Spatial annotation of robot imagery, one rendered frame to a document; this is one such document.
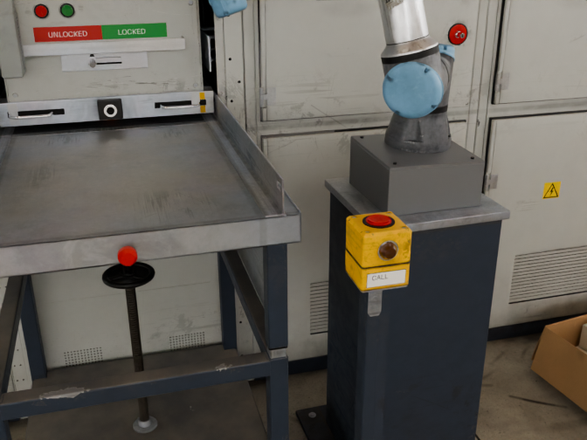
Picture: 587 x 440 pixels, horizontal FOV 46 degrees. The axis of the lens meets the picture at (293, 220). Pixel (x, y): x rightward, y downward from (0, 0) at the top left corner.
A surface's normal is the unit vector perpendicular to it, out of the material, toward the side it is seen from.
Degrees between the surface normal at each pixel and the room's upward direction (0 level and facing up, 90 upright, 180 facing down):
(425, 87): 98
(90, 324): 90
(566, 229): 90
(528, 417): 0
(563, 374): 77
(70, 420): 0
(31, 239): 0
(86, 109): 90
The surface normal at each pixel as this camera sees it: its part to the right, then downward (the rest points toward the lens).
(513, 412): 0.00, -0.92
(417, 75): -0.28, 0.50
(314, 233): 0.26, 0.37
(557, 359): -0.89, -0.07
